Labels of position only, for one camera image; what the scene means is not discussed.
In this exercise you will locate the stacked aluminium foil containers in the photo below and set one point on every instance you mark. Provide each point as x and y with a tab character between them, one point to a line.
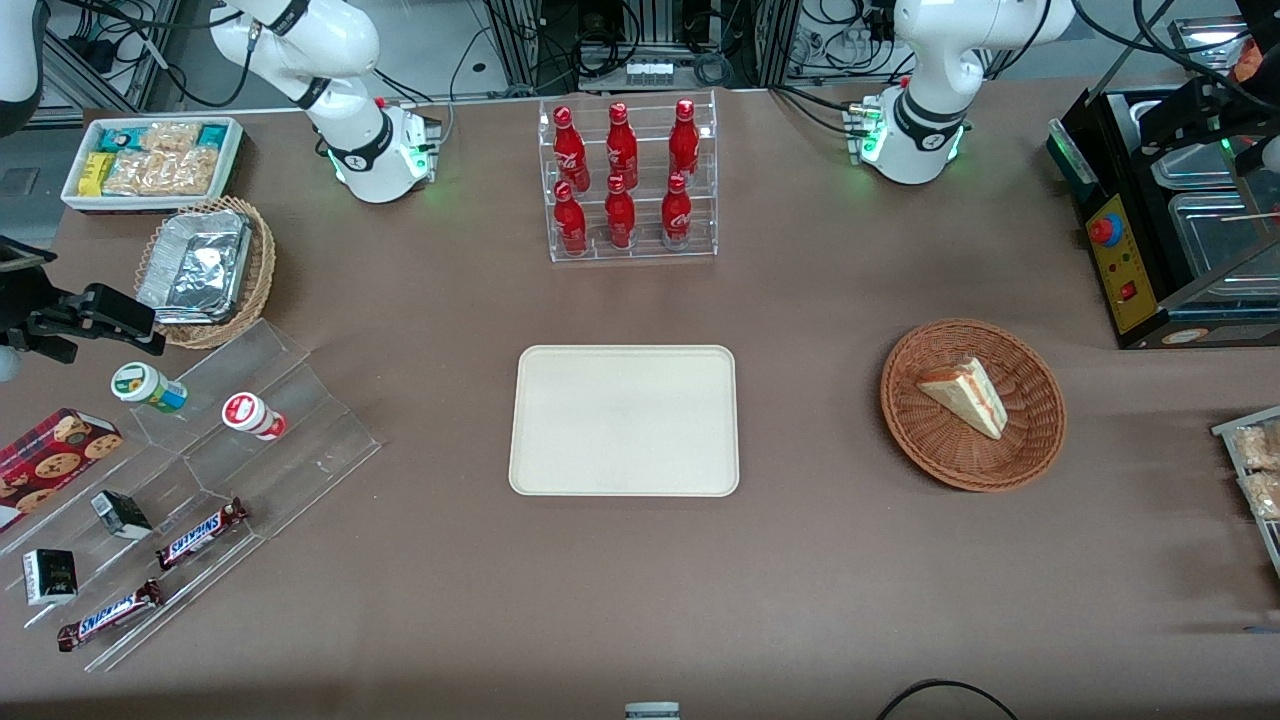
195	265

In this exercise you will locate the red tartan cookie box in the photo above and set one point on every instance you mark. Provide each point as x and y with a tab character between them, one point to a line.
55	460

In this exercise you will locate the large steel warmer pan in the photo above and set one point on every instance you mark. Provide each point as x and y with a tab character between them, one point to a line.
1215	245

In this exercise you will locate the green label yogurt cup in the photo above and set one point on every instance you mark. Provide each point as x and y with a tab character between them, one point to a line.
148	387

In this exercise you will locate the teal snack packet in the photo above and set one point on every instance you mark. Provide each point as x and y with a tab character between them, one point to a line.
120	138
213	136

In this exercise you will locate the clear acrylic bottle rack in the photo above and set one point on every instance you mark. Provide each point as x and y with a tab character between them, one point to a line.
700	215

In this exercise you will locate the round brown wicker basket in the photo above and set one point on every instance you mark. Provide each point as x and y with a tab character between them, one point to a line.
950	455

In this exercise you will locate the small grey device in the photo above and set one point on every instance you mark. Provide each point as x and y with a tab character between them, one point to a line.
652	712

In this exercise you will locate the red label yogurt cup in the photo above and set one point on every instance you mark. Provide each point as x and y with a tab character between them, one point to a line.
252	415

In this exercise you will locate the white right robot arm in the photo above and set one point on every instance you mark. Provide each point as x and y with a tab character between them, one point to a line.
352	150

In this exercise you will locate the white rectangular snack bin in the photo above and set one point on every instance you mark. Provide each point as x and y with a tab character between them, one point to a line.
72	195

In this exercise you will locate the white power strip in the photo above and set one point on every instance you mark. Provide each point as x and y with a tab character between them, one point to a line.
650	72

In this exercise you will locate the red emergency stop button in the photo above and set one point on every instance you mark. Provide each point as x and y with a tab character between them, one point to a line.
1105	230

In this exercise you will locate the yellow snack packet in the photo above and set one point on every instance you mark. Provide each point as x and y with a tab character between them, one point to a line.
95	173

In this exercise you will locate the large clear rice cracker pack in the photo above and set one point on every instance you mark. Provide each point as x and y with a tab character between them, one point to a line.
165	172

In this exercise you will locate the black yellow sealing machine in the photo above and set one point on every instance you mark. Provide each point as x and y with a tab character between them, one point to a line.
1125	290

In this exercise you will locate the cream plastic serving tray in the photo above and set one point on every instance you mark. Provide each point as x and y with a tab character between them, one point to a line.
625	420

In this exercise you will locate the clear fried snack pack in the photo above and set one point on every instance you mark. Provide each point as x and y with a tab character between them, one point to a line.
1264	495
1258	447

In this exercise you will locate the brown Snickers bar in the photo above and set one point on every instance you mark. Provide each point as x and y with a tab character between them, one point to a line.
202	533
110	615

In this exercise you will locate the oval wicker basket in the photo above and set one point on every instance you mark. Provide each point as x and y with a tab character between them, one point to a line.
262	265

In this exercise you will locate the small black chocolate box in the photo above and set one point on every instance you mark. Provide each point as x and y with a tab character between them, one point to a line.
122	514
50	577

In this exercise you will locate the grey snack tray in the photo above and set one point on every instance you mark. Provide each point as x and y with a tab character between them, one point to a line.
1268	545

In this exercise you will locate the red cola bottle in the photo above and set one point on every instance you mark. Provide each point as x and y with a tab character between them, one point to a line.
570	155
620	218
684	145
621	150
677	215
570	225

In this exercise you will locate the clear acrylic stepped stand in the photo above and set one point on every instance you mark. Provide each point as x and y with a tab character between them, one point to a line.
300	440

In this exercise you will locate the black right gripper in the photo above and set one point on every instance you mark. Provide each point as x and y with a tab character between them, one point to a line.
22	303

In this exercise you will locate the small steel warmer pan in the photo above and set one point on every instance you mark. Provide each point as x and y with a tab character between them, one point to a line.
1190	170

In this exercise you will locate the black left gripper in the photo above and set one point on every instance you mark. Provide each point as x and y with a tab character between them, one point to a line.
1188	110

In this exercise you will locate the small clear rice cracker pack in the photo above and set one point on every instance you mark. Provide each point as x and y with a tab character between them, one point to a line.
170	136

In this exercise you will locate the triangle sandwich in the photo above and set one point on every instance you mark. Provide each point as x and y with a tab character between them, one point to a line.
968	395

